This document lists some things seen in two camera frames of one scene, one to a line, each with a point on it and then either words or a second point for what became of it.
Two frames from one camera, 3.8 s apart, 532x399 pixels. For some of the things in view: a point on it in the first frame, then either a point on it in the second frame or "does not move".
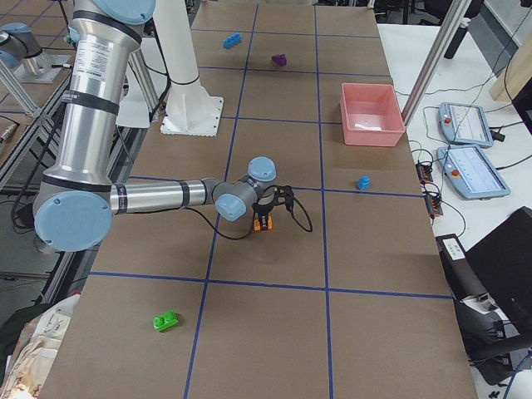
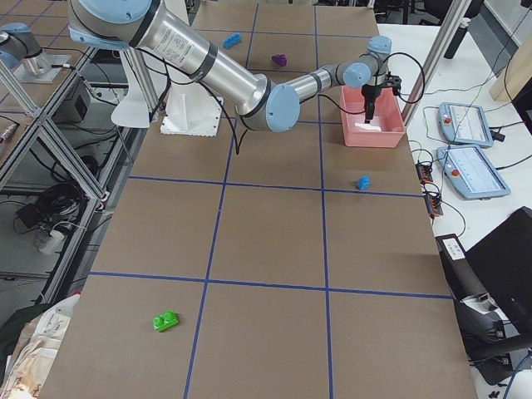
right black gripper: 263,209 → 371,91
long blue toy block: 231,41 does not move
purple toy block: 281,59 does not move
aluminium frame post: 445,36 does not move
